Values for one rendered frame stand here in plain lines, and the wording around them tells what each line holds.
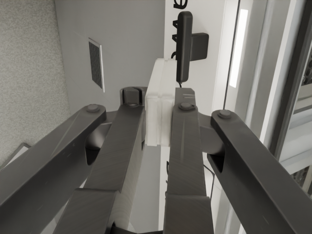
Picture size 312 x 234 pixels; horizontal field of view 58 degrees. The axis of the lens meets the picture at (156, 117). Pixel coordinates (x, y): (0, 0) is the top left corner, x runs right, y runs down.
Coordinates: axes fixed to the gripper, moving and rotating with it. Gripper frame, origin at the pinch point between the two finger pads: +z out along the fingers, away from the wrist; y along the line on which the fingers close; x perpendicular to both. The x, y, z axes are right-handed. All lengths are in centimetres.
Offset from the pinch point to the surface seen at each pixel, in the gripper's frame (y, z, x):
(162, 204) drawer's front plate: -0.7, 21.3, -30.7
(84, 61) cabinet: -26, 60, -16
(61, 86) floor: -47, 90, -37
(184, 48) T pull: 1.4, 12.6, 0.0
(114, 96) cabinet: -13.5, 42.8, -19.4
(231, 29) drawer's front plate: 6.1, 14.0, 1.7
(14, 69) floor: -60, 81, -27
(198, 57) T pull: 3.1, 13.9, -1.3
